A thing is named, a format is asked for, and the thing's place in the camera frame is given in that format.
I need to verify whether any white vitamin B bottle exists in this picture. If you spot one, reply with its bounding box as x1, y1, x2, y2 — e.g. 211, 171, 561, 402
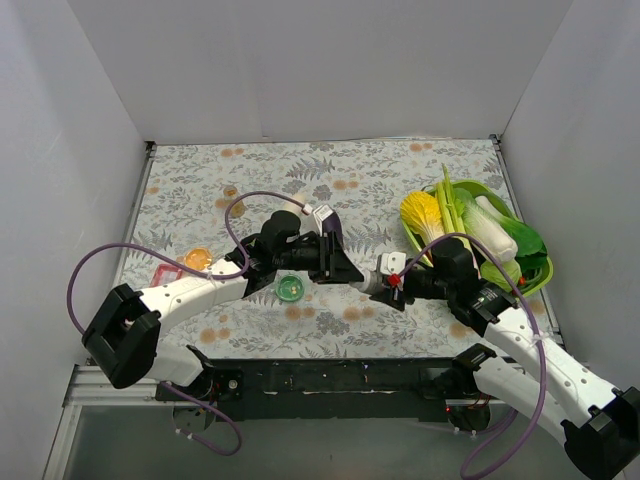
350, 270, 386, 295

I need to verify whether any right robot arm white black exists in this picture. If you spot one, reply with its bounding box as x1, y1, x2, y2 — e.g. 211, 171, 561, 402
359, 237, 639, 479

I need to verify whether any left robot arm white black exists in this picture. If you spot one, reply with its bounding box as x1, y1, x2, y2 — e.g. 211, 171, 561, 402
82, 210, 365, 400

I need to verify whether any floral patterned table mat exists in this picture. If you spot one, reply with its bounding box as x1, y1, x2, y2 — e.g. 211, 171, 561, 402
94, 138, 564, 361

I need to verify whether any green round pill container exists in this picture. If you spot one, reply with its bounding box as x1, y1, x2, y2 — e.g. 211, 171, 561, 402
275, 274, 305, 303

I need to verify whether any purple eggplant toy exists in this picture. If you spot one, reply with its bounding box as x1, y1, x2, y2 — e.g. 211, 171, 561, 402
322, 210, 344, 243

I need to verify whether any white eggplant toy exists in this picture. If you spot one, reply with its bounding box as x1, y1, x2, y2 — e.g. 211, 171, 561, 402
286, 193, 306, 209

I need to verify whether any yellow napa cabbage toy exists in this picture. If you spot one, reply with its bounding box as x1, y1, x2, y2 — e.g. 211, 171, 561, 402
400, 191, 453, 250

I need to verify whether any green celery stalk toy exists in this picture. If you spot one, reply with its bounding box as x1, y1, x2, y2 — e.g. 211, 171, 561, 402
435, 165, 472, 233

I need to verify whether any round green cabbage toy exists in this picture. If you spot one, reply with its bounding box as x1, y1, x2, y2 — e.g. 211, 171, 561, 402
479, 259, 523, 291

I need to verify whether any green plastic basket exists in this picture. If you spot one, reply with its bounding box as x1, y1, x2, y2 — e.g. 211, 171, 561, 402
425, 180, 553, 296

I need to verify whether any orange round pill container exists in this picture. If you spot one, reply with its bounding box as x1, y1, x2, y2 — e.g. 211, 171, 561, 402
184, 247, 213, 271

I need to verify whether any green leafy vegetable toy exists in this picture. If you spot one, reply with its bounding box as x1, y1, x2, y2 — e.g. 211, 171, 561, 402
498, 216, 548, 272

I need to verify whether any pink rectangular pill box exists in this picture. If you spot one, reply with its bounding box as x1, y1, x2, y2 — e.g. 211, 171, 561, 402
150, 264, 183, 287

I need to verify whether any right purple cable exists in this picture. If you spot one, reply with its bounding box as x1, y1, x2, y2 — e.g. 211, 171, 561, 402
387, 232, 549, 479

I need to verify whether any purple cable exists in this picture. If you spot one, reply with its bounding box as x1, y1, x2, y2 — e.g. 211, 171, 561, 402
387, 232, 549, 479
66, 191, 314, 457

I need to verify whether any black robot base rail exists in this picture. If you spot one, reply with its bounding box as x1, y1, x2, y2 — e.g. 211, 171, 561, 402
183, 358, 499, 431

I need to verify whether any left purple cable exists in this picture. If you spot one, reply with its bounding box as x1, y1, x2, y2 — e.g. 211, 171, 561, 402
66, 191, 314, 457

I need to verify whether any aluminium frame rail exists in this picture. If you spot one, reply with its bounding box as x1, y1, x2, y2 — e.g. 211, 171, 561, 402
42, 364, 166, 480

